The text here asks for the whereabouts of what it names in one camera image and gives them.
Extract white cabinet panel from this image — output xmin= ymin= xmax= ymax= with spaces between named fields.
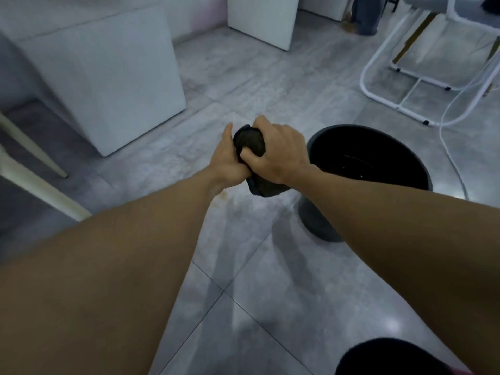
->
xmin=227 ymin=0 xmax=301 ymax=51

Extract person's right hand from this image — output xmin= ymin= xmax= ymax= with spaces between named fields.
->
xmin=239 ymin=115 xmax=313 ymax=189

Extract dark wet cloth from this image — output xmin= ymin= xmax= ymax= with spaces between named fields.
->
xmin=233 ymin=124 xmax=292 ymax=198

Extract white cable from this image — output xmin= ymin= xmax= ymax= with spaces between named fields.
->
xmin=438 ymin=35 xmax=500 ymax=202

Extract person's left forearm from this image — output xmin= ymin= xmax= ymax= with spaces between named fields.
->
xmin=0 ymin=168 xmax=228 ymax=375

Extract person's left hand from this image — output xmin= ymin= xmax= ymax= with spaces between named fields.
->
xmin=208 ymin=122 xmax=252 ymax=190

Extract grey chair with gold legs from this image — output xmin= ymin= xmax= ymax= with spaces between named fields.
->
xmin=392 ymin=0 xmax=500 ymax=96

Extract large white box cabinet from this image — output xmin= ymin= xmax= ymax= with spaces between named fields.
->
xmin=0 ymin=4 xmax=188 ymax=158

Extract grey hanging garment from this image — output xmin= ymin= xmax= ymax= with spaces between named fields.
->
xmin=350 ymin=0 xmax=386 ymax=36

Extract black plastic bucket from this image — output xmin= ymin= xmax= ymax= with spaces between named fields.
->
xmin=298 ymin=125 xmax=434 ymax=243

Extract person's right forearm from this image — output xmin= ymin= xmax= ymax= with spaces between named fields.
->
xmin=291 ymin=164 xmax=500 ymax=375

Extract low white cabinet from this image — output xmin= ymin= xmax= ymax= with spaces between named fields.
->
xmin=298 ymin=0 xmax=357 ymax=22

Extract cream chair legs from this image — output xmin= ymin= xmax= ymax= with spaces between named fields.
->
xmin=0 ymin=111 xmax=93 ymax=223

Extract white metal folding frame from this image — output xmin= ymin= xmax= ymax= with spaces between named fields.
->
xmin=359 ymin=0 xmax=500 ymax=128

